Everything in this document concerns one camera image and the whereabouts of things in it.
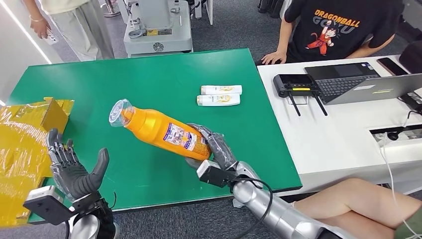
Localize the person's right hand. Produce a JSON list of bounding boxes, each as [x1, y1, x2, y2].
[[260, 50, 288, 66]]

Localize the person's hand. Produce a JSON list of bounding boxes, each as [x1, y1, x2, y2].
[[30, 16, 52, 39]]

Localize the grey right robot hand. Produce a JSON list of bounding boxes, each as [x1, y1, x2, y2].
[[185, 122, 239, 171]]

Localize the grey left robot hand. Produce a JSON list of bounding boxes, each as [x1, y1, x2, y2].
[[46, 128, 110, 202]]

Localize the orange bottle with clear cap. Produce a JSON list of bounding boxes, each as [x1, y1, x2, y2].
[[108, 98, 212, 162]]

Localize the white shampoo bottle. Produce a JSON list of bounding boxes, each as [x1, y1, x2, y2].
[[197, 94, 241, 107], [201, 85, 243, 96]]

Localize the white phone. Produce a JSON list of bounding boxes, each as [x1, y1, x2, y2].
[[43, 29, 59, 46]]

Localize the black remote controller with antennas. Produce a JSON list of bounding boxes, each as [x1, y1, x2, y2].
[[273, 74, 328, 117]]

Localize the person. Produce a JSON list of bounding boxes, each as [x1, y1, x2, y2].
[[21, 0, 115, 62], [260, 0, 406, 66], [292, 178, 422, 239]]

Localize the yellow cardboard box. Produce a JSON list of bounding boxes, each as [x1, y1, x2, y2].
[[0, 97, 75, 228]]

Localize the grey laptop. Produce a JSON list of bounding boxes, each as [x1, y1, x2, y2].
[[304, 61, 422, 106]]

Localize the metal stanchion base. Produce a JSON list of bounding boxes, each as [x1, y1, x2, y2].
[[100, 0, 121, 18]]

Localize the white machine base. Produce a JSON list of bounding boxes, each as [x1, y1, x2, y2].
[[117, 0, 214, 59]]

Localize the black smartphone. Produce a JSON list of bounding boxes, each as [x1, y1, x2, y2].
[[377, 57, 410, 77]]

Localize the black rounded object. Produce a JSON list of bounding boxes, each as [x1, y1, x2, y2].
[[399, 40, 422, 75]]

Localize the black flat device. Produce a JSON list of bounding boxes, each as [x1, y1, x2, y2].
[[399, 92, 422, 115]]

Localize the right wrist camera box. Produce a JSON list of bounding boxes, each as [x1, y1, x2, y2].
[[197, 160, 238, 189]]

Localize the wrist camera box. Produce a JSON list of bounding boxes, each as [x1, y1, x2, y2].
[[23, 185, 75, 226], [197, 160, 238, 189]]

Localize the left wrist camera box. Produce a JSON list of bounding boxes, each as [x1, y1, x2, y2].
[[23, 185, 75, 226]]

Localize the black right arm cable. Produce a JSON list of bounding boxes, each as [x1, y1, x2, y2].
[[229, 177, 274, 239]]

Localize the black cable with plug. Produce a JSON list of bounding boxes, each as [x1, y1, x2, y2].
[[387, 110, 422, 141]]

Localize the desk cable tray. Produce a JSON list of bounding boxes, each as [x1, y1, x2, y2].
[[369, 123, 422, 147]]

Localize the white cable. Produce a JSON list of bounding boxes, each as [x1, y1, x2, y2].
[[379, 131, 422, 239]]

